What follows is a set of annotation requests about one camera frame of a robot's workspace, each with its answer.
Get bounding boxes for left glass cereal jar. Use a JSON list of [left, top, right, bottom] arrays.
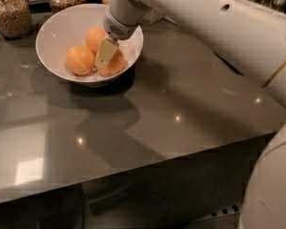
[[0, 0, 32, 39]]

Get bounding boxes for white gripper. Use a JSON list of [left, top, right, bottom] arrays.
[[95, 0, 152, 67]]

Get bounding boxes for glass tumbler right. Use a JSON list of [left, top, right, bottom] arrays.
[[271, 0, 286, 11]]

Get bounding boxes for white folded card stand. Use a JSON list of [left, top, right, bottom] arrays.
[[139, 9, 178, 26]]

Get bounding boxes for white ceramic bowl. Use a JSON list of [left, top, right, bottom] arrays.
[[35, 4, 144, 87]]

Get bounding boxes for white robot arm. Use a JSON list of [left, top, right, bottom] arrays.
[[96, 0, 286, 229]]

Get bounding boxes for orange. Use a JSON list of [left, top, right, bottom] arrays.
[[66, 45, 95, 75], [96, 50, 127, 77], [85, 28, 107, 53]]

